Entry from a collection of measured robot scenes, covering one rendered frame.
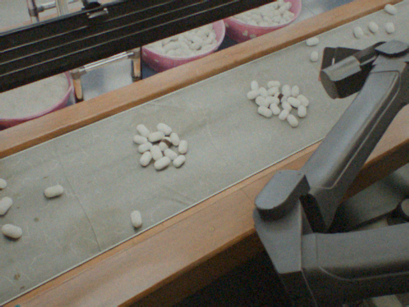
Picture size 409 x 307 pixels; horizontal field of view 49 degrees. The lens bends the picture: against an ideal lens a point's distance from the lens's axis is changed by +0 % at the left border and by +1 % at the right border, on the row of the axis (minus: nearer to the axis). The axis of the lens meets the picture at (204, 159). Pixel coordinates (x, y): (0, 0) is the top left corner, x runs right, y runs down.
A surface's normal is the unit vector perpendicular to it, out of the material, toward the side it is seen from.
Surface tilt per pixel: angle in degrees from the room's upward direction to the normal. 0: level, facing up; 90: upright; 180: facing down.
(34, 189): 0
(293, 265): 38
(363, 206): 0
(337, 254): 28
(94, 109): 0
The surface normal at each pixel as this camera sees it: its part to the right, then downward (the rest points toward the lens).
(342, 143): -0.36, -0.79
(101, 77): 0.11, -0.58
